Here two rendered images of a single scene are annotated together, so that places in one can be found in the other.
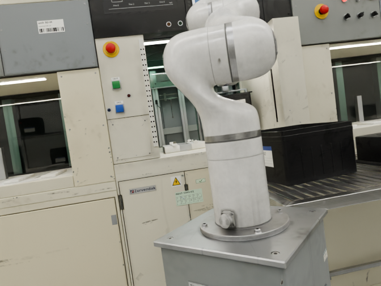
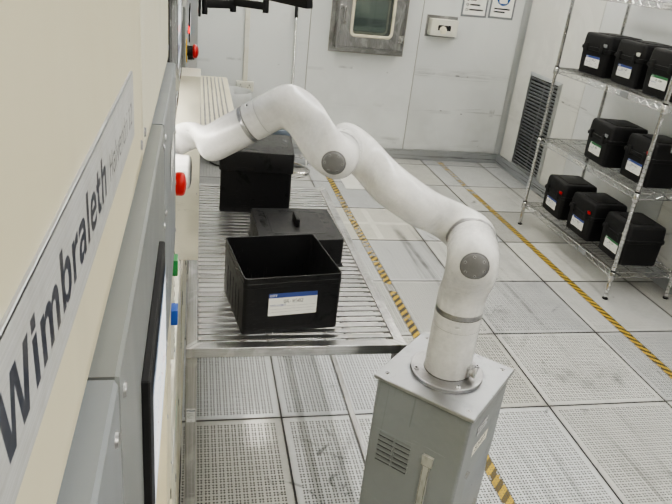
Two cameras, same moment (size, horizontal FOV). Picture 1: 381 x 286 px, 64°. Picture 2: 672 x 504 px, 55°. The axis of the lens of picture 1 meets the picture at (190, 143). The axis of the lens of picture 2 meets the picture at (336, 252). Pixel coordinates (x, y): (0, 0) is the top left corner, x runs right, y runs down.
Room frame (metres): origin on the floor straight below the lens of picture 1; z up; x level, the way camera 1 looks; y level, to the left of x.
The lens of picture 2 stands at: (1.11, 1.31, 1.72)
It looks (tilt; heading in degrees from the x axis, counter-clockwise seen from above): 24 degrees down; 265
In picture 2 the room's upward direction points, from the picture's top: 6 degrees clockwise
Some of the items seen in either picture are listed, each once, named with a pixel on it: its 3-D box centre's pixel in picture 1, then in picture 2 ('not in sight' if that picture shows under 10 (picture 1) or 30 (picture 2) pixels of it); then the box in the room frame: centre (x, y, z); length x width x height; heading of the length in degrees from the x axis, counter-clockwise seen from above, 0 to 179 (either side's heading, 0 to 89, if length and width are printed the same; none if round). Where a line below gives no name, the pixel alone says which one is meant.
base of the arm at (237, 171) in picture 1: (238, 181); (452, 341); (0.65, -0.09, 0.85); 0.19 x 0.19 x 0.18
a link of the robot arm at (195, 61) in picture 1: (210, 85); (468, 273); (0.65, -0.06, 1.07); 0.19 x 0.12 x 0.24; 79
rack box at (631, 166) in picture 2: not in sight; (654, 160); (-1.07, -2.33, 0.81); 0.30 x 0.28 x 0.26; 96
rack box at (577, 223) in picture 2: not in sight; (595, 216); (-0.99, -2.67, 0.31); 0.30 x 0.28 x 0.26; 98
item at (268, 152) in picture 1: (295, 150); (279, 281); (1.10, -0.37, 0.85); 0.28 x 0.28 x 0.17; 17
